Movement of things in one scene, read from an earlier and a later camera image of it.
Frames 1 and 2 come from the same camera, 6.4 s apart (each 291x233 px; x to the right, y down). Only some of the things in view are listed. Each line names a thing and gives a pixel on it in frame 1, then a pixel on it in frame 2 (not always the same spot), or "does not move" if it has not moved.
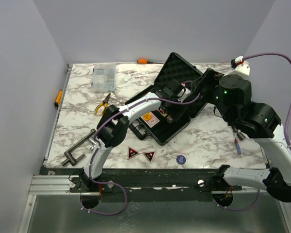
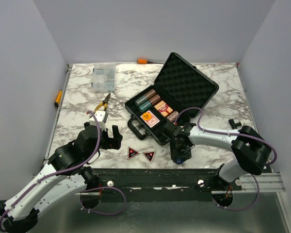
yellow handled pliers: (105, 101) does not move
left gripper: (175, 114) -> (114, 142)
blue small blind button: (181, 159) does not move
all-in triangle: (131, 153) does not move
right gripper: (211, 77) -> (186, 154)
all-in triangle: (150, 155) does not move
